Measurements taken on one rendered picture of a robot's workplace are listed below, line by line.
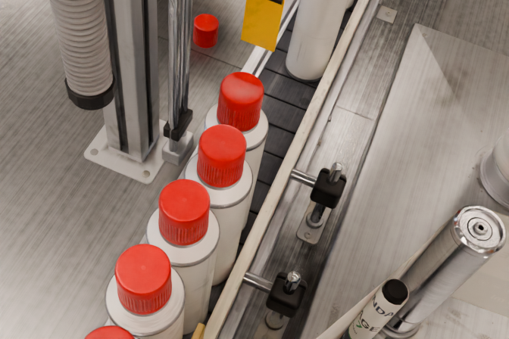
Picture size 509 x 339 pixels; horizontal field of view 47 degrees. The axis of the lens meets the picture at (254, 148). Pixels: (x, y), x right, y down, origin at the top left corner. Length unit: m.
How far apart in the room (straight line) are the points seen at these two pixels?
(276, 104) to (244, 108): 0.27
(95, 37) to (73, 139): 0.35
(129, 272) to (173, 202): 0.05
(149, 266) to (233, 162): 0.09
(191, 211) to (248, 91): 0.11
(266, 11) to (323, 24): 0.20
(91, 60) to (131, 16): 0.13
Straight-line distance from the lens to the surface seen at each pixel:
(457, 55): 0.83
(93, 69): 0.40
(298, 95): 0.71
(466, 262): 0.45
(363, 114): 0.78
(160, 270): 0.36
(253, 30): 0.49
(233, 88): 0.44
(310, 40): 0.68
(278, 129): 0.68
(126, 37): 0.54
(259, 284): 0.55
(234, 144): 0.41
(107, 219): 0.66
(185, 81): 0.56
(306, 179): 0.61
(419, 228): 0.65
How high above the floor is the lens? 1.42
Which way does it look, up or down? 55 degrees down
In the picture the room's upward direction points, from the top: 12 degrees clockwise
